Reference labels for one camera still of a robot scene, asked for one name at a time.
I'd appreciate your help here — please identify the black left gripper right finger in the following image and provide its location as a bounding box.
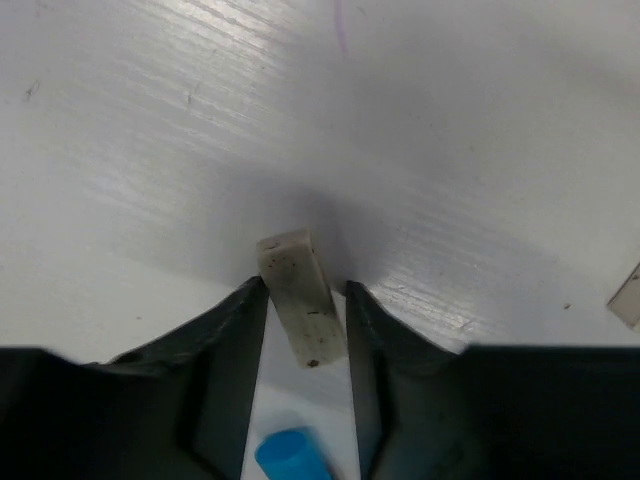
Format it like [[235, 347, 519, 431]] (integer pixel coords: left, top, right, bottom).
[[345, 281, 639, 479]]

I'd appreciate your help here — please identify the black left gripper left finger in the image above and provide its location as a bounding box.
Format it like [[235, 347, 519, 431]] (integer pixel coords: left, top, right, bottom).
[[1, 277, 268, 479]]

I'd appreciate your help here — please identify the beige eraser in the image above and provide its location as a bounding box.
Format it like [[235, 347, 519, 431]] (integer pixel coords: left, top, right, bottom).
[[256, 229, 347, 369]]

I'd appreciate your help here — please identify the blue capped black highlighter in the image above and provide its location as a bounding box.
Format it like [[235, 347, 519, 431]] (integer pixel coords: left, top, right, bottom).
[[254, 427, 332, 480]]

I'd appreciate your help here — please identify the white boxed eraser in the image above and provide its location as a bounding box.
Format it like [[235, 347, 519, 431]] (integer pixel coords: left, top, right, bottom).
[[607, 265, 640, 331]]

